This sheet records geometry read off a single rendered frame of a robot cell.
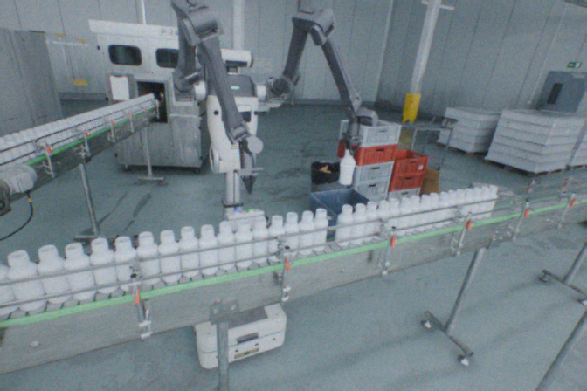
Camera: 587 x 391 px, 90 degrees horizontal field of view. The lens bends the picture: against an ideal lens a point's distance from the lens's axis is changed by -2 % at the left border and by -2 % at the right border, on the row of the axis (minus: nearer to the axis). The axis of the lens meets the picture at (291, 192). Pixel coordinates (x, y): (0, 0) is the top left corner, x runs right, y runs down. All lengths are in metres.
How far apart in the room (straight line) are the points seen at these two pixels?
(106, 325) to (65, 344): 0.11
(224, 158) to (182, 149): 3.22
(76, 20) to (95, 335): 12.30
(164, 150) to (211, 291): 3.86
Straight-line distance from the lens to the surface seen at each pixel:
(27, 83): 7.31
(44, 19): 13.18
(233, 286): 1.07
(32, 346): 1.14
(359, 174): 3.46
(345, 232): 1.19
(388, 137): 3.63
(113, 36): 4.77
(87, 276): 1.02
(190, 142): 4.64
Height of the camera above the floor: 1.65
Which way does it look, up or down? 23 degrees down
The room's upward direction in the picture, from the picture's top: 5 degrees clockwise
